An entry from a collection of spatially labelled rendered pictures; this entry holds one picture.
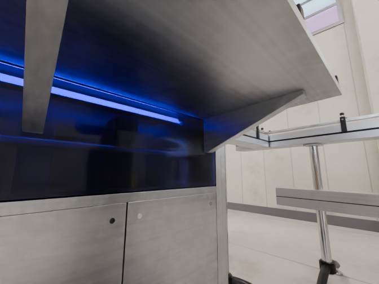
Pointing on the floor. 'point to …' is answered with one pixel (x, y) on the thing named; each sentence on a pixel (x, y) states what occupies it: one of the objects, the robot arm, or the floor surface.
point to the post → (223, 278)
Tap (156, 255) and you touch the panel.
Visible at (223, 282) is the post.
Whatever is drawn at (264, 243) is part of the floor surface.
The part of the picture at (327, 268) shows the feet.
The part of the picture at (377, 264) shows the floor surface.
